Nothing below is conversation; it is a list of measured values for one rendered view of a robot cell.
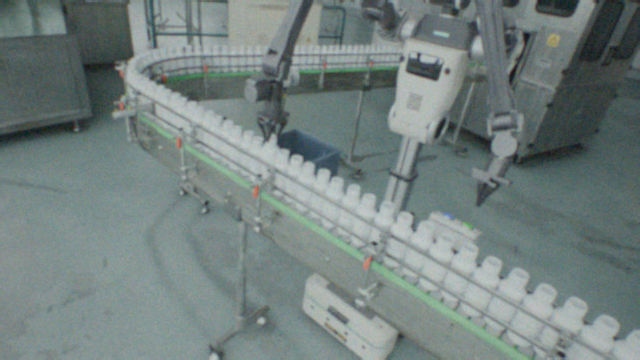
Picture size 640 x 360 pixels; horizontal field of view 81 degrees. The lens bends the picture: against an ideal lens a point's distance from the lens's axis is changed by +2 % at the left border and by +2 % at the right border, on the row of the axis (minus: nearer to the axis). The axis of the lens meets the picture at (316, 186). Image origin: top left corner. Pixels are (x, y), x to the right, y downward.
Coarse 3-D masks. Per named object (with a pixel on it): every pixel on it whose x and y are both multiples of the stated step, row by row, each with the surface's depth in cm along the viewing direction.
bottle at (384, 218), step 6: (384, 204) 107; (390, 204) 106; (384, 210) 104; (390, 210) 104; (378, 216) 106; (384, 216) 105; (390, 216) 105; (378, 222) 106; (384, 222) 105; (390, 222) 105; (372, 228) 109; (390, 228) 106; (372, 234) 109; (378, 234) 107; (372, 240) 110; (378, 240) 108
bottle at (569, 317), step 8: (568, 304) 81; (576, 304) 82; (584, 304) 81; (560, 312) 83; (568, 312) 81; (576, 312) 80; (584, 312) 79; (552, 320) 84; (560, 320) 82; (568, 320) 81; (576, 320) 81; (544, 328) 86; (568, 328) 81; (576, 328) 80; (544, 336) 86; (552, 336) 84; (544, 344) 86; (552, 344) 84; (536, 352) 88; (544, 352) 86
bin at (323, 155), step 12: (288, 132) 195; (300, 132) 198; (264, 144) 185; (288, 144) 199; (300, 144) 201; (312, 144) 195; (324, 144) 189; (288, 156) 204; (312, 156) 198; (324, 156) 174; (336, 156) 183; (324, 168) 179; (336, 168) 188; (252, 228) 165
